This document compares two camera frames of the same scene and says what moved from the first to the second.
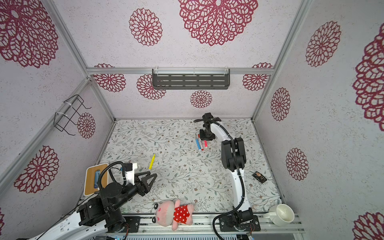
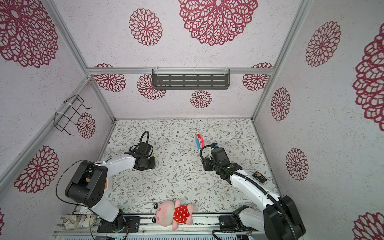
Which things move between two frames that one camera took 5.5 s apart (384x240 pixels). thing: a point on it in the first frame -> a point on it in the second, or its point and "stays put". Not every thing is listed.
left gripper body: [139, 183] -> [139, 153]
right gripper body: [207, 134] -> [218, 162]
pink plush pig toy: [167, 213] stays put
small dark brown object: [260, 177] stays put
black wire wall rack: [62, 119] stays put
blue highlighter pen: [198, 145] stays put
